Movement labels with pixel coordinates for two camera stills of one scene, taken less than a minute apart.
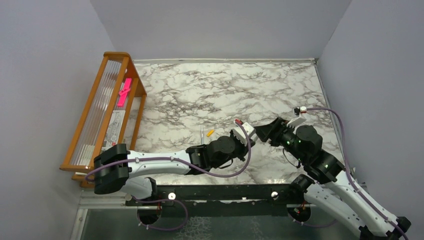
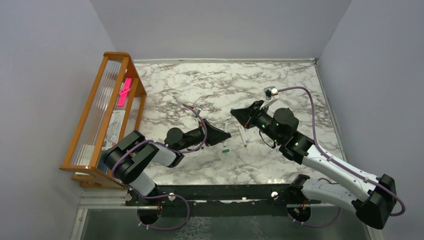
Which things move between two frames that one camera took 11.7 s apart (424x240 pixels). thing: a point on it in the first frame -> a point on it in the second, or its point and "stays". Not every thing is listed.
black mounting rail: (219, 200) stays
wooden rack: (112, 116) stays
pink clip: (123, 93) stays
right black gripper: (272, 130) -> (247, 116)
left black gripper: (244, 149) -> (214, 135)
